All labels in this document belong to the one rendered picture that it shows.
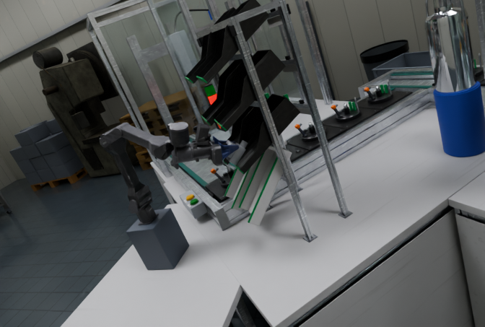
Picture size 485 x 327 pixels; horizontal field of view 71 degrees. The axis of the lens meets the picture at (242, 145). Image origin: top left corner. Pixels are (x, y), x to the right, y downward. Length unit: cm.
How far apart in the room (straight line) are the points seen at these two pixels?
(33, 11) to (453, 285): 769
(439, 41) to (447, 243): 72
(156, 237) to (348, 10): 447
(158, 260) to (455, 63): 134
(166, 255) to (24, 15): 717
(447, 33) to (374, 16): 389
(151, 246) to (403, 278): 92
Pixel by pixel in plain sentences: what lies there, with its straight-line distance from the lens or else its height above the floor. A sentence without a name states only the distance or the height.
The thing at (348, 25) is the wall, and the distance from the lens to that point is 533.
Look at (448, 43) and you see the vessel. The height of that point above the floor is 132.
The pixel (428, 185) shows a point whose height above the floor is 86.
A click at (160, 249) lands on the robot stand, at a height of 96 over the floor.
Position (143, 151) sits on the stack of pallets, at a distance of 582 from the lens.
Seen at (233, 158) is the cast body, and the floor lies 125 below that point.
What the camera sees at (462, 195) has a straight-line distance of 139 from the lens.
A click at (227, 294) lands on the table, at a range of 123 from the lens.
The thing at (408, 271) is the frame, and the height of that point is 70.
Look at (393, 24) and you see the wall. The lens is 534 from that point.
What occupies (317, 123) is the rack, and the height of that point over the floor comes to 124.
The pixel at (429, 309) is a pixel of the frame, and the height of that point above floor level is 48.
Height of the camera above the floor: 164
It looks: 19 degrees down
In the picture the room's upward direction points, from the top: 21 degrees counter-clockwise
